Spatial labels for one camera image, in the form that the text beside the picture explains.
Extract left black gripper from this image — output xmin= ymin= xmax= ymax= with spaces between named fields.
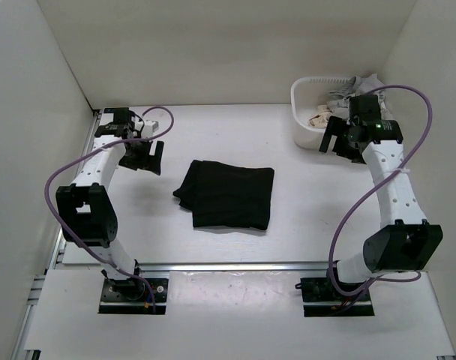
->
xmin=119 ymin=136 xmax=164 ymax=176

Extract black trousers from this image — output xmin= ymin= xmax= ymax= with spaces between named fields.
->
xmin=172 ymin=160 xmax=275 ymax=231

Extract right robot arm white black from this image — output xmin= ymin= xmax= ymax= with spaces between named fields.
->
xmin=319 ymin=93 xmax=443 ymax=300

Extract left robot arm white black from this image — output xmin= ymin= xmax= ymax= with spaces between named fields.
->
xmin=55 ymin=107 xmax=164 ymax=307

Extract beige crumpled garment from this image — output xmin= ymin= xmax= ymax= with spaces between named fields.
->
xmin=307 ymin=105 xmax=332 ymax=129

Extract grey crumpled garment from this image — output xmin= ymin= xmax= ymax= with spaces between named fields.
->
xmin=326 ymin=73 xmax=384 ymax=120

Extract white plastic basket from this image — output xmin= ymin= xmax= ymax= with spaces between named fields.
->
xmin=290 ymin=76 xmax=353 ymax=150

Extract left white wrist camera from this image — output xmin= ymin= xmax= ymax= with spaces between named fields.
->
xmin=140 ymin=120 xmax=160 ymax=138

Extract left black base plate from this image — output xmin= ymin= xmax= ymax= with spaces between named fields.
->
xmin=98 ymin=278 xmax=169 ymax=315

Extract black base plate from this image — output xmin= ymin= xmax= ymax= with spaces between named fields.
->
xmin=98 ymin=278 xmax=169 ymax=315
xmin=295 ymin=277 xmax=375 ymax=318

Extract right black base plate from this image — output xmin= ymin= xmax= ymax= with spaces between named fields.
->
xmin=295 ymin=277 xmax=375 ymax=318

